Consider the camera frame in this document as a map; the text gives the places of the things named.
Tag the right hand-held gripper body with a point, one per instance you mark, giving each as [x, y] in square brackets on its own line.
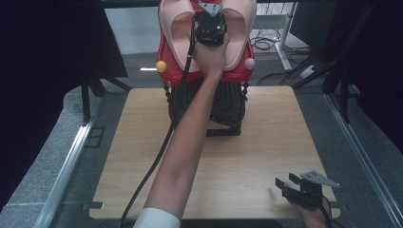
[309, 193]

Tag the person's left hand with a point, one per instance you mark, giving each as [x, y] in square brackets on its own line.
[210, 61]

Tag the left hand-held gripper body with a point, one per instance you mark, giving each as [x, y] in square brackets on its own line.
[210, 28]

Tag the person's right hand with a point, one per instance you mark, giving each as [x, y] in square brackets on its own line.
[313, 217]

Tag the white desk frame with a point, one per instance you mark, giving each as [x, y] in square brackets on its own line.
[283, 47]

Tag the black curtain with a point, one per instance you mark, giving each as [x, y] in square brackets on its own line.
[386, 63]
[41, 63]

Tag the white power strip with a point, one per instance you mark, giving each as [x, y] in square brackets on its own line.
[308, 71]

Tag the red and black shoe stand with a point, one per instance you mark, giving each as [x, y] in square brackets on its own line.
[229, 101]

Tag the yellow ball knob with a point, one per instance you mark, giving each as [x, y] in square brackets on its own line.
[161, 66]

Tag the white sleeve cuff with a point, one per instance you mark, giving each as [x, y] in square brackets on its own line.
[157, 220]

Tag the aluminium floor rail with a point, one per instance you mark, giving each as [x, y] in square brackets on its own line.
[364, 158]
[63, 171]

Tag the pink ball knob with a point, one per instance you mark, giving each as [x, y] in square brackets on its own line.
[249, 63]

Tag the black tripod stand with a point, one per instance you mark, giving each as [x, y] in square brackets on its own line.
[343, 79]
[85, 95]

